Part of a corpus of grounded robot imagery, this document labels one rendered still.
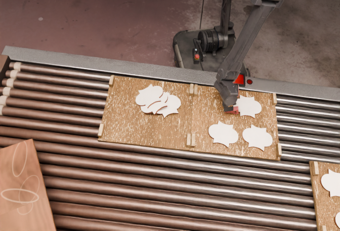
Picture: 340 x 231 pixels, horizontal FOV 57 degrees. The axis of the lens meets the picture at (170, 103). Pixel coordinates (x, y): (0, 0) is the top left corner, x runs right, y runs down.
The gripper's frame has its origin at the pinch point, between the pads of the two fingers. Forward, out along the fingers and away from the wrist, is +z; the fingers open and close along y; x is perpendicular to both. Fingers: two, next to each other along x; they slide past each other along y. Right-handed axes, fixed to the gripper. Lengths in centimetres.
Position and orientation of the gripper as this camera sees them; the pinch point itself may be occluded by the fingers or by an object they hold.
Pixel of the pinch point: (236, 104)
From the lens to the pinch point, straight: 155.3
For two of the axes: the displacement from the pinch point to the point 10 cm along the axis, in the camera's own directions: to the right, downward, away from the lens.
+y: 1.2, -8.6, 4.9
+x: -8.4, 1.7, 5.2
